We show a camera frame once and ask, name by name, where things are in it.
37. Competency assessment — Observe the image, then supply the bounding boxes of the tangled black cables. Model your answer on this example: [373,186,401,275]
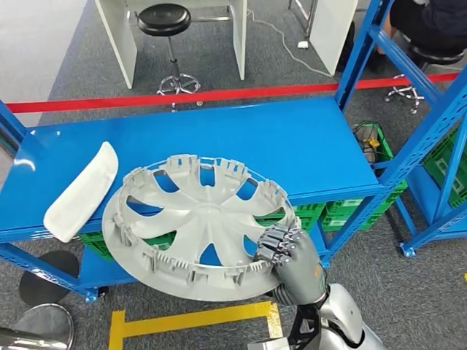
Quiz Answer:
[352,122,382,163]

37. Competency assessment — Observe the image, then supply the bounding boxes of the person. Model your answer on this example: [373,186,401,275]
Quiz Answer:
[337,0,467,74]

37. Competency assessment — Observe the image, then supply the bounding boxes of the blue metal shelf rack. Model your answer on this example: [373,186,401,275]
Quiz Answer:
[399,67,467,260]
[0,0,467,303]

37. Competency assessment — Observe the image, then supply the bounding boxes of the chrome stanchion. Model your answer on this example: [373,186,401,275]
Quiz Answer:
[0,303,75,350]

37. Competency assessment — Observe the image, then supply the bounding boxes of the white desk side panel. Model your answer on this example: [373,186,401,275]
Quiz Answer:
[309,0,359,77]

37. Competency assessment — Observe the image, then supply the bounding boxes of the white curved plastic part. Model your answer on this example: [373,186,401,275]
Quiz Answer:
[43,141,119,244]

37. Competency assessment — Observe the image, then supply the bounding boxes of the grey plastic wheel cover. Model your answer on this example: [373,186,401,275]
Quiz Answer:
[101,153,304,303]

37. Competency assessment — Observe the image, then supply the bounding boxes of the green plastic crate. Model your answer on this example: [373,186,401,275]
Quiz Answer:
[320,212,388,232]
[423,128,467,209]
[255,203,326,234]
[78,230,175,263]

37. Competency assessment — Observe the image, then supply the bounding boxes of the black round stool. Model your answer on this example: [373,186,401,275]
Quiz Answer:
[382,34,466,115]
[137,4,203,113]

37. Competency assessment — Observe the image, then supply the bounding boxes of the white floor cable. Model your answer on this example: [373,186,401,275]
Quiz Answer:
[246,8,334,78]

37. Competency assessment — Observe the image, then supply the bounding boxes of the green crate holding cables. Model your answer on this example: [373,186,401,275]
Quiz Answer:
[323,120,408,214]

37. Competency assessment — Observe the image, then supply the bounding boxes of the red barrier belt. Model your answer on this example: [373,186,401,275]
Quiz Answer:
[5,71,460,115]

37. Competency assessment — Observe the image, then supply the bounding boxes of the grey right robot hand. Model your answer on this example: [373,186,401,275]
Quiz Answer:
[253,225,329,307]

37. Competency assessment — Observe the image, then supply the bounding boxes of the black stanchion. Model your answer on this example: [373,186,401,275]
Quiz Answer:
[19,250,80,307]

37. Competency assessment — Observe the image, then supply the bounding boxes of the white desk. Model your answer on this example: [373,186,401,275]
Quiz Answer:
[94,0,248,90]

